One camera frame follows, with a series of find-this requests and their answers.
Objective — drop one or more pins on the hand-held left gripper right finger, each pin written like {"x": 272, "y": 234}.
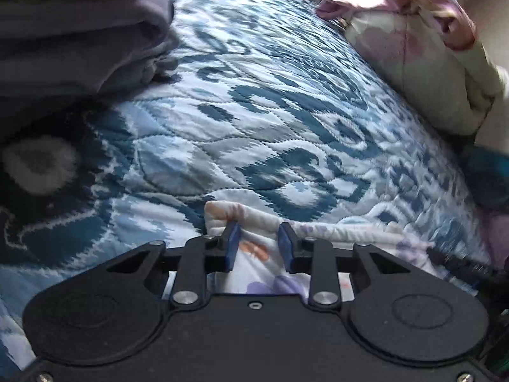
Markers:
{"x": 285, "y": 248}

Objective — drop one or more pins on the white floral garment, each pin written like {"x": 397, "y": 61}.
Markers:
{"x": 258, "y": 251}

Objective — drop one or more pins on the pastel floral comforter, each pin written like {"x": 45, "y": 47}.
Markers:
{"x": 413, "y": 59}

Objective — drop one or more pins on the teal fluffy cloth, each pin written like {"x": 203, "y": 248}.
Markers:
{"x": 487, "y": 175}

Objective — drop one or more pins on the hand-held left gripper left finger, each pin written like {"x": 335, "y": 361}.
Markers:
{"x": 232, "y": 246}

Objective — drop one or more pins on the light purple cloth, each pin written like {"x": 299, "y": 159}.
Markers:
{"x": 495, "y": 234}

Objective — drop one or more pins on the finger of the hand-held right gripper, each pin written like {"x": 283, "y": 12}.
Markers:
{"x": 461, "y": 264}

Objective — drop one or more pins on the blue patterned quilted bedspread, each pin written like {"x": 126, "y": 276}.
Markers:
{"x": 258, "y": 127}

